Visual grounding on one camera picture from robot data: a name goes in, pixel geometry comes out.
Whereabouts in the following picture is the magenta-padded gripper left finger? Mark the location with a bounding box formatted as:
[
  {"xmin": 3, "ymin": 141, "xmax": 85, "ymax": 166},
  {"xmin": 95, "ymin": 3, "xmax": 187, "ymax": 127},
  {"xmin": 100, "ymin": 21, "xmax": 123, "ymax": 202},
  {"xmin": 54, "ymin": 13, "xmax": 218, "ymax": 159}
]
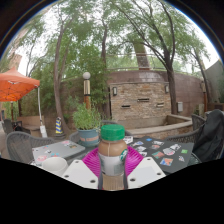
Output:
[{"xmin": 61, "ymin": 146, "xmax": 103, "ymax": 191}]

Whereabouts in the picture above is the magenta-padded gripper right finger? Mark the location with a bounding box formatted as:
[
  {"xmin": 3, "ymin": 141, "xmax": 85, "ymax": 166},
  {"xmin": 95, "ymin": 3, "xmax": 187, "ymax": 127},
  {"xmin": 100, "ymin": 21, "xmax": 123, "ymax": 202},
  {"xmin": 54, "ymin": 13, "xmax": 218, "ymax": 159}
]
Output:
[{"xmin": 123, "ymin": 145, "xmax": 167, "ymax": 190}]

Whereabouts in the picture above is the green-capped brown drink bottle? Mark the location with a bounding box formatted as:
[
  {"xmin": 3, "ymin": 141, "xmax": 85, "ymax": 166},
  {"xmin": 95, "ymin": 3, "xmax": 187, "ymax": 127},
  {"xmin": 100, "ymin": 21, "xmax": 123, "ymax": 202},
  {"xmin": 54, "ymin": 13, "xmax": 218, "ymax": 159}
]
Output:
[{"xmin": 97, "ymin": 124, "xmax": 129, "ymax": 191}]

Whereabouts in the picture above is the white ceramic mug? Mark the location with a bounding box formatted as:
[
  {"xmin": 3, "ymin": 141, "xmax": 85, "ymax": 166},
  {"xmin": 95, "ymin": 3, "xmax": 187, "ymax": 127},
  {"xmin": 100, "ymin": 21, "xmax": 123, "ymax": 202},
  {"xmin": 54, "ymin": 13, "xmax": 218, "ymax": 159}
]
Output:
[{"xmin": 41, "ymin": 156, "xmax": 69, "ymax": 177}]

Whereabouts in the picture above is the black laptop with stickers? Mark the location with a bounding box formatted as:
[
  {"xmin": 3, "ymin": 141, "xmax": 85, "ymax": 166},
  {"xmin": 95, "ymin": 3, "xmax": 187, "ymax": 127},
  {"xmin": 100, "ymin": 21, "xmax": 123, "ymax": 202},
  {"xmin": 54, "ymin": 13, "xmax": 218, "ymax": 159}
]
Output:
[{"xmin": 128, "ymin": 135, "xmax": 195, "ymax": 174}]

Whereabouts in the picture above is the grey laptop with stickers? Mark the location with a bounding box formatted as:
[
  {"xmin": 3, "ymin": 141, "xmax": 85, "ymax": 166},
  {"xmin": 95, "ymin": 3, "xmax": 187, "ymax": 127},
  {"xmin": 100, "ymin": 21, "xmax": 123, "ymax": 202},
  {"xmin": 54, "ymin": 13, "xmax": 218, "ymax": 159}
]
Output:
[{"xmin": 32, "ymin": 139, "xmax": 87, "ymax": 165}]

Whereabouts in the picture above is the white printed paper sheet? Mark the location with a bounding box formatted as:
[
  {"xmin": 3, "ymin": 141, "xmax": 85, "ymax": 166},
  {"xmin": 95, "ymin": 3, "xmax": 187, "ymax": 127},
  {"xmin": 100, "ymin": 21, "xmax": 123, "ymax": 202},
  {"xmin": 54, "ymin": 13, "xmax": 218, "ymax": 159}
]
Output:
[{"xmin": 123, "ymin": 135, "xmax": 134, "ymax": 145}]

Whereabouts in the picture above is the grey wicker chair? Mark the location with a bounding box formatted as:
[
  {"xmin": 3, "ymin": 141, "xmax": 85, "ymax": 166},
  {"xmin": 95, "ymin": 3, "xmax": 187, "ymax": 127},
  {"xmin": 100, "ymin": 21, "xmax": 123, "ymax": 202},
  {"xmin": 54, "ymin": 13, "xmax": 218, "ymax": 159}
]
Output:
[
  {"xmin": 164, "ymin": 114, "xmax": 208, "ymax": 144},
  {"xmin": 68, "ymin": 120, "xmax": 133, "ymax": 144},
  {"xmin": 5, "ymin": 130, "xmax": 56, "ymax": 164}
]

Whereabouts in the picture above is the blue yellow striped cone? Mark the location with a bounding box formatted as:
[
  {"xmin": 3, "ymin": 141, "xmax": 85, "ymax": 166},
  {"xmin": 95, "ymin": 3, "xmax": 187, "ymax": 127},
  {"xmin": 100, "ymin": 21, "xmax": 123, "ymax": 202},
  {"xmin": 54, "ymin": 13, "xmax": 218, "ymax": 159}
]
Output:
[{"xmin": 54, "ymin": 116, "xmax": 64, "ymax": 135}]

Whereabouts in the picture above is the green plant in teal pot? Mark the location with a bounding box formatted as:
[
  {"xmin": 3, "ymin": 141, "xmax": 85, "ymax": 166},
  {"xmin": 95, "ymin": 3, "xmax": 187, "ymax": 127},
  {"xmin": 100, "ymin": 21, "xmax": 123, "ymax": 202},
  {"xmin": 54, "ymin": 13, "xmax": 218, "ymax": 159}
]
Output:
[{"xmin": 71, "ymin": 103, "xmax": 103, "ymax": 148}]

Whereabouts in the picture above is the black jacket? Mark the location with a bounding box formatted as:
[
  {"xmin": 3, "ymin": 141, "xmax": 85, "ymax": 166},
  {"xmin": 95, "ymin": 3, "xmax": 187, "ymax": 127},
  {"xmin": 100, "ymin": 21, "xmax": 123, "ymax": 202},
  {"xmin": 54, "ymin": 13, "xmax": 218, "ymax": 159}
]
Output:
[{"xmin": 193, "ymin": 109, "xmax": 224, "ymax": 163}]

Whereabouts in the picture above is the orange canopy with white pole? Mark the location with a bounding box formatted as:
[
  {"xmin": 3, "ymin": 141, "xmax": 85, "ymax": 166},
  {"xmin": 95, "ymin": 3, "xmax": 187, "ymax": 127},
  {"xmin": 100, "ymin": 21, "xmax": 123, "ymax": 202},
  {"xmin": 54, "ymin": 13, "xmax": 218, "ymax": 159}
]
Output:
[{"xmin": 0, "ymin": 66, "xmax": 48, "ymax": 138}]

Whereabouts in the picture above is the globe lamp post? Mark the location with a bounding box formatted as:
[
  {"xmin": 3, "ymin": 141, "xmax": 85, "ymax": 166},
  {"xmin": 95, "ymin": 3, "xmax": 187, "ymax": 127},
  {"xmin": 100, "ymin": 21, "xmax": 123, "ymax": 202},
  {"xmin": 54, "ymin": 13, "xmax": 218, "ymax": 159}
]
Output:
[{"xmin": 82, "ymin": 71, "xmax": 92, "ymax": 111}]

